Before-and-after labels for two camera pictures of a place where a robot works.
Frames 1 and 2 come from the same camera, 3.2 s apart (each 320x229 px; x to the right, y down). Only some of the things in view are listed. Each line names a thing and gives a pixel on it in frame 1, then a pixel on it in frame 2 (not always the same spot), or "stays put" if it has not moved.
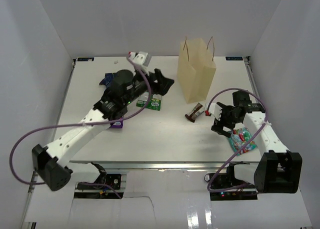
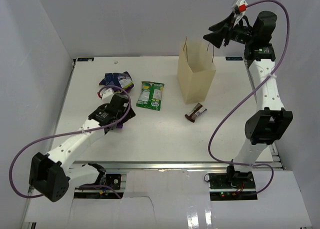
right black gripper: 219,129 → 216,38
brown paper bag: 195,69 stays put
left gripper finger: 162,81 → 131,114
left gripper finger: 162,90 → 108,129
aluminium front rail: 79,166 stays put
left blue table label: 85,59 stays put
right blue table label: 234,58 stays put
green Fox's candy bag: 154,102 stays put
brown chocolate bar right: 198,109 stays put
